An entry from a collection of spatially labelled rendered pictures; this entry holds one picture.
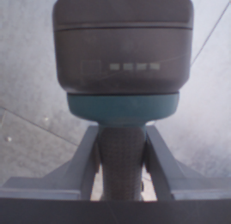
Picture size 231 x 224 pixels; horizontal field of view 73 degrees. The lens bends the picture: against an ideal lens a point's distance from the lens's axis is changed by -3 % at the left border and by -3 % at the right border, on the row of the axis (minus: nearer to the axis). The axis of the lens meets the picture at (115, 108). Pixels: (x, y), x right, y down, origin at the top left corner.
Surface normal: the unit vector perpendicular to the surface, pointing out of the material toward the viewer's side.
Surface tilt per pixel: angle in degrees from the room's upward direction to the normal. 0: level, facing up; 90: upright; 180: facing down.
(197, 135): 90
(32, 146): 90
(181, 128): 90
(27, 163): 90
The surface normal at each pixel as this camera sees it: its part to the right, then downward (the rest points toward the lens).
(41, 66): -0.02, 0.25
